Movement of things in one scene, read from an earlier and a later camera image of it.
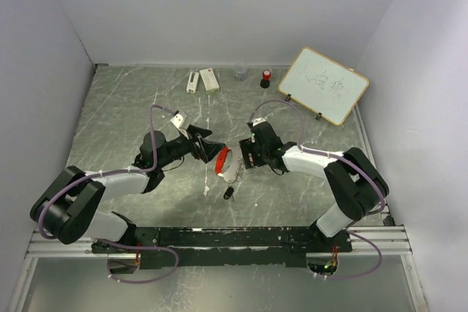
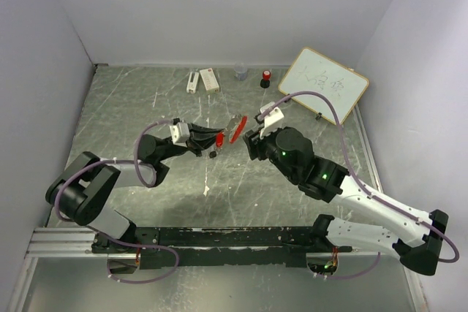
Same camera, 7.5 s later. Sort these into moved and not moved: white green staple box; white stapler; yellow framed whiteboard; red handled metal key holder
Moved: red handled metal key holder
Not moved: white stapler; white green staple box; yellow framed whiteboard
